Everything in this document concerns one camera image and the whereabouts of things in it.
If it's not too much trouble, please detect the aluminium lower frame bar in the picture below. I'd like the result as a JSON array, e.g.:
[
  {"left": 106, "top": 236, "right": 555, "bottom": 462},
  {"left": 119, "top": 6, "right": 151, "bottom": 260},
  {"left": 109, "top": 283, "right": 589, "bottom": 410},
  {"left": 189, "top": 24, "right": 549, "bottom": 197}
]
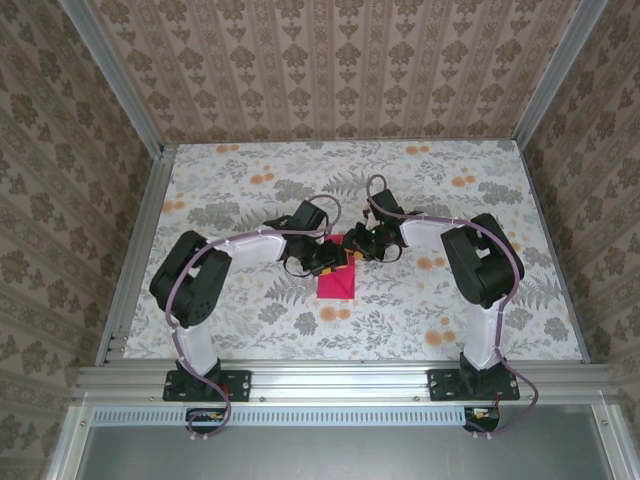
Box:
[
  {"left": 589, "top": 403, "right": 634, "bottom": 480},
  {"left": 44, "top": 404, "right": 94, "bottom": 480}
]

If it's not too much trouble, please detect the floral table cover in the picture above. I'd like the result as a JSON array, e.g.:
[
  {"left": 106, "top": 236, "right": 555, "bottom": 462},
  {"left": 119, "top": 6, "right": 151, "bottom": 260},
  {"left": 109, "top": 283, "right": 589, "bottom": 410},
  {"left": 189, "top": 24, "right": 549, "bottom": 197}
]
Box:
[{"left": 122, "top": 141, "right": 585, "bottom": 362}]

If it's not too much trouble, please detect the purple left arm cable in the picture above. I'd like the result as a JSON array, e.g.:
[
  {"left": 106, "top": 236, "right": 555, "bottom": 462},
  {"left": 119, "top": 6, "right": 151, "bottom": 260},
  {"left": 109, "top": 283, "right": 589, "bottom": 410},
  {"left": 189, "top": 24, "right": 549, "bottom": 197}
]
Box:
[{"left": 167, "top": 194, "right": 344, "bottom": 444}]

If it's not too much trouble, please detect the pink paper sheet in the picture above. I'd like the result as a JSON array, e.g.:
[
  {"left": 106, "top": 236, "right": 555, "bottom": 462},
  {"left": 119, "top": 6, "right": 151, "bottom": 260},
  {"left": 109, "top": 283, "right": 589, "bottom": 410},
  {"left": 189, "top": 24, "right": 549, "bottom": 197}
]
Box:
[{"left": 316, "top": 237, "right": 357, "bottom": 300}]

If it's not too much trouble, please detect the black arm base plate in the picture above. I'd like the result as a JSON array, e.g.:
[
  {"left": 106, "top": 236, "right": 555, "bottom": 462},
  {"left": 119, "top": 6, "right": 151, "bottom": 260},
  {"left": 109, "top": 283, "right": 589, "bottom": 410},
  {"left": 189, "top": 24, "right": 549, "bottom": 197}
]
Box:
[
  {"left": 163, "top": 368, "right": 252, "bottom": 403},
  {"left": 428, "top": 368, "right": 521, "bottom": 403}
]

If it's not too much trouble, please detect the grey slotted cable duct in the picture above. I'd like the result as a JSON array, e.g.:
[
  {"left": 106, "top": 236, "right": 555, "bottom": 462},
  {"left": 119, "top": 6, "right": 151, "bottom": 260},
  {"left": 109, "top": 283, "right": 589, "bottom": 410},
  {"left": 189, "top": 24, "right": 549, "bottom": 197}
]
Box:
[{"left": 92, "top": 405, "right": 501, "bottom": 426}]

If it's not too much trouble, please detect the grey metal panel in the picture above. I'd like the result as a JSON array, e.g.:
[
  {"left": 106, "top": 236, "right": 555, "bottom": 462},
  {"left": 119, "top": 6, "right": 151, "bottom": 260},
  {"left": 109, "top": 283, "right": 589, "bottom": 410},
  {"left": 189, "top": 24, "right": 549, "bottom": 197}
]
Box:
[{"left": 79, "top": 424, "right": 609, "bottom": 480}]

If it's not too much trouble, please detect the black connector board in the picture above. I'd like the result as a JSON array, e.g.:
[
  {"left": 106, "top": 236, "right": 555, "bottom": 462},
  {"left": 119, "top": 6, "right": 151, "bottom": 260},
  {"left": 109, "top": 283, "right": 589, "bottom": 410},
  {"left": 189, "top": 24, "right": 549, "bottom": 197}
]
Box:
[
  {"left": 462, "top": 405, "right": 501, "bottom": 434},
  {"left": 185, "top": 407, "right": 229, "bottom": 436}
]

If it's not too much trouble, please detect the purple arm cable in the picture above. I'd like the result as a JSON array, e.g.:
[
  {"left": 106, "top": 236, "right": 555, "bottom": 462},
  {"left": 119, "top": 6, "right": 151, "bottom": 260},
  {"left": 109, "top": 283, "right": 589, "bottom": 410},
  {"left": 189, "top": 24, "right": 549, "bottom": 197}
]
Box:
[
  {"left": 366, "top": 173, "right": 541, "bottom": 441},
  {"left": 167, "top": 194, "right": 344, "bottom": 444}
]

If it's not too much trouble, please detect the aluminium cross rail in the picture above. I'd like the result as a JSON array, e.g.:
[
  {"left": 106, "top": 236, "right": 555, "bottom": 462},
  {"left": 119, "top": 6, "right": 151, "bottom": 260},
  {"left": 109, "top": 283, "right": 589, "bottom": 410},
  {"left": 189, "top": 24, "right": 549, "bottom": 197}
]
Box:
[{"left": 72, "top": 363, "right": 619, "bottom": 404}]

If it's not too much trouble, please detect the aluminium side rail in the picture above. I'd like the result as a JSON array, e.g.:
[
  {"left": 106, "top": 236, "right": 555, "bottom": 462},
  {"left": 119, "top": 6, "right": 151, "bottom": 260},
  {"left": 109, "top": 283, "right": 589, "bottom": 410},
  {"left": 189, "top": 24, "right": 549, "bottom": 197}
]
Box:
[{"left": 94, "top": 143, "right": 176, "bottom": 367}]

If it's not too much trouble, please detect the aluminium corner post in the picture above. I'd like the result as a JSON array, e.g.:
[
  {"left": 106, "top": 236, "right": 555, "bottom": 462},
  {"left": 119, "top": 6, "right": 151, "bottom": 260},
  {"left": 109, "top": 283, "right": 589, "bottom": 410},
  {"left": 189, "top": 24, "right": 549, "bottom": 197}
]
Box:
[
  {"left": 510, "top": 0, "right": 615, "bottom": 146},
  {"left": 58, "top": 0, "right": 166, "bottom": 159}
]

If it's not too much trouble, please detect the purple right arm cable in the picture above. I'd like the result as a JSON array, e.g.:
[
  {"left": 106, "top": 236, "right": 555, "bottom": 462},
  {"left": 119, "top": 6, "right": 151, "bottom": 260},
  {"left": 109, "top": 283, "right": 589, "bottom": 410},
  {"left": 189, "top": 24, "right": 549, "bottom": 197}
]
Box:
[{"left": 366, "top": 173, "right": 541, "bottom": 441}]

